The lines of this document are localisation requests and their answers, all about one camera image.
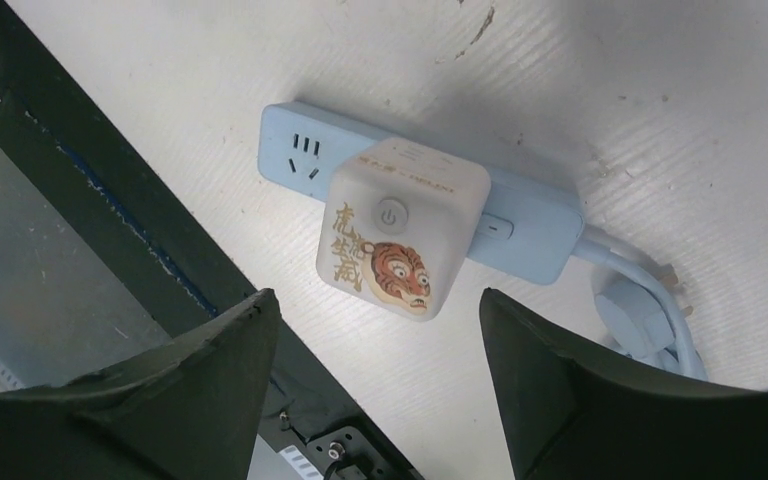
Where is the light blue power strip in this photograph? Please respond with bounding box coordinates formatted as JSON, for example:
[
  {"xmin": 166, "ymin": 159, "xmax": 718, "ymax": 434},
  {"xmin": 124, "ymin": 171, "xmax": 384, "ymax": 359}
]
[{"xmin": 257, "ymin": 102, "xmax": 585, "ymax": 285}]

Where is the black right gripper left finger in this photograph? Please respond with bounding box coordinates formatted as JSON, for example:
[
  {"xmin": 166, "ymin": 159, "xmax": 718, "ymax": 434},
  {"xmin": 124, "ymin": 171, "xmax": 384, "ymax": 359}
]
[{"xmin": 0, "ymin": 289, "xmax": 282, "ymax": 479}]

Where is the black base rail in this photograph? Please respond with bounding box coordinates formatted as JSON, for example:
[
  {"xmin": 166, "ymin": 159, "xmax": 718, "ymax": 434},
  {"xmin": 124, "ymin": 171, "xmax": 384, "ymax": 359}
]
[{"xmin": 0, "ymin": 1, "xmax": 418, "ymax": 479}]

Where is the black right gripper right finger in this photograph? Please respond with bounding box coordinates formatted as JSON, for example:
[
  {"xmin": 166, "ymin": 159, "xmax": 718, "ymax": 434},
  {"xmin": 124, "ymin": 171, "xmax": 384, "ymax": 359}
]
[{"xmin": 479, "ymin": 288, "xmax": 768, "ymax": 479}]

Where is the light blue coiled cable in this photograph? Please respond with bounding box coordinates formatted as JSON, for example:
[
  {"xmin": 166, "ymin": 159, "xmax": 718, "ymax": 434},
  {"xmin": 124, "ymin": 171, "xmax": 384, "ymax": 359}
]
[{"xmin": 572, "ymin": 225, "xmax": 710, "ymax": 382}]

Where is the white cube socket adapter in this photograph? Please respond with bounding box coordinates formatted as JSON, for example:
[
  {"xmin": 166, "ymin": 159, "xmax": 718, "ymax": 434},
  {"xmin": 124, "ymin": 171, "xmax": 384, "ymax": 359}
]
[{"xmin": 316, "ymin": 137, "xmax": 492, "ymax": 322}]

